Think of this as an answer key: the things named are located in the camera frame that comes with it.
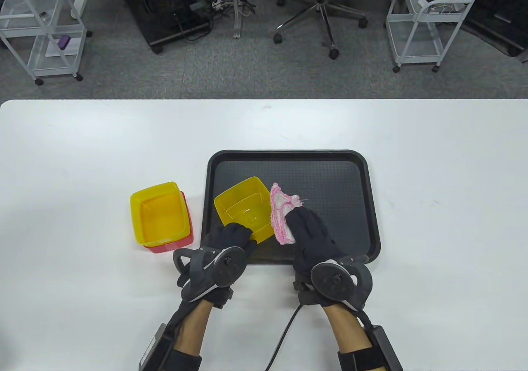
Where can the person's right hand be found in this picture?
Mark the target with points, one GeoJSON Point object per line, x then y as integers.
{"type": "Point", "coordinates": [309, 239]}

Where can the person's left hand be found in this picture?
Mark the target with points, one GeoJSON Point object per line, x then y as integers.
{"type": "Point", "coordinates": [235, 233]}

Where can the amber yellow plastic food container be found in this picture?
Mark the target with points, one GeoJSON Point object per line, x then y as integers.
{"type": "Point", "coordinates": [243, 206]}

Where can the white pink dish cloth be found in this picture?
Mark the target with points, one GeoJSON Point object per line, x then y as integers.
{"type": "Point", "coordinates": [280, 222]}

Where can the pink plastic food container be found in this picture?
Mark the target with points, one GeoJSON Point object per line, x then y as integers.
{"type": "Point", "coordinates": [173, 247]}

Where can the lemon yellow plastic food container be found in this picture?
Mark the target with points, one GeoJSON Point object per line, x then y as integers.
{"type": "Point", "coordinates": [161, 218]}

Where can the person's left forearm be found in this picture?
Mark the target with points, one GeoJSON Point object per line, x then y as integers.
{"type": "Point", "coordinates": [194, 325]}

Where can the grey handheld controller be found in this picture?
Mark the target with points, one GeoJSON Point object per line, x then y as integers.
{"type": "Point", "coordinates": [222, 268]}
{"type": "Point", "coordinates": [338, 282]}

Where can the black plastic tray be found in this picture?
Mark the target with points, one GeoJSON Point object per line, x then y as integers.
{"type": "Point", "coordinates": [330, 189]}

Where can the black battery pack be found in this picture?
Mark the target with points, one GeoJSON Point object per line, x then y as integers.
{"type": "Point", "coordinates": [385, 346]}
{"type": "Point", "coordinates": [152, 350]}

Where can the clear plastic pole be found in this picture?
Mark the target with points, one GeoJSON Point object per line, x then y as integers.
{"type": "Point", "coordinates": [236, 16]}

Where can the black office chair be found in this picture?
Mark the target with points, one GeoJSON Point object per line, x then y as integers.
{"type": "Point", "coordinates": [321, 4]}

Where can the black equipment cart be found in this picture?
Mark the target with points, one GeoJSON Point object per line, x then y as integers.
{"type": "Point", "coordinates": [165, 8]}

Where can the small purple box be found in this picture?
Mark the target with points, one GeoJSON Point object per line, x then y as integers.
{"type": "Point", "coordinates": [64, 42]}

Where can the white paper sheet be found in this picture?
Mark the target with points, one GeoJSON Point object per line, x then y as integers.
{"type": "Point", "coordinates": [53, 49]}

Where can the black equipment base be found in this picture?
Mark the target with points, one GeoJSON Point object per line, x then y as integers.
{"type": "Point", "coordinates": [507, 16]}

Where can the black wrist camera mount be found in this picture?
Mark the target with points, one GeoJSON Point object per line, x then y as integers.
{"type": "Point", "coordinates": [305, 294]}

